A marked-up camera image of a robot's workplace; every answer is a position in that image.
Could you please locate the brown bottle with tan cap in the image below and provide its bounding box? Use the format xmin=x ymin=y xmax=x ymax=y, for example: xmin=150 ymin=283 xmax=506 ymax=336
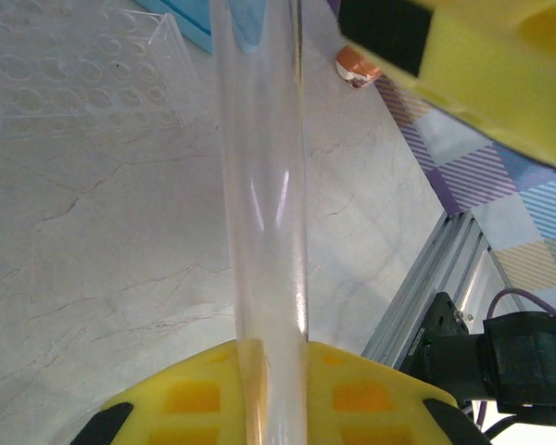
xmin=335 ymin=44 xmax=382 ymax=90

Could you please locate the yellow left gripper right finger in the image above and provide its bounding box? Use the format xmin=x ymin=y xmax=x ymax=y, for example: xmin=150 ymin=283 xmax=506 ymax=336
xmin=305 ymin=341 xmax=492 ymax=445

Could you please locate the blue plastic bin lid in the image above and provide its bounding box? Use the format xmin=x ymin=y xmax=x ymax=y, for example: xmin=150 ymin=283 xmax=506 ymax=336
xmin=136 ymin=0 xmax=214 ymax=53

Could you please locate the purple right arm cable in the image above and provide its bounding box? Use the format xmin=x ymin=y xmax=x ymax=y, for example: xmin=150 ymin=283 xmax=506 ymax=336
xmin=461 ymin=286 xmax=556 ymax=430

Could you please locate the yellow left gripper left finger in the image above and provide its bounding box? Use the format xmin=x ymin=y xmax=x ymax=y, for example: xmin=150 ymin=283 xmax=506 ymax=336
xmin=69 ymin=340 xmax=249 ymax=445

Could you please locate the clear test tube blue cap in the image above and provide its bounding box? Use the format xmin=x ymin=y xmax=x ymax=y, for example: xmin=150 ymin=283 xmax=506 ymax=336
xmin=209 ymin=0 xmax=312 ymax=445

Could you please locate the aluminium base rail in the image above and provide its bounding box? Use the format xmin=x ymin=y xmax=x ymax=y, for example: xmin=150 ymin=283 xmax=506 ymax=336
xmin=360 ymin=210 xmax=534 ymax=372

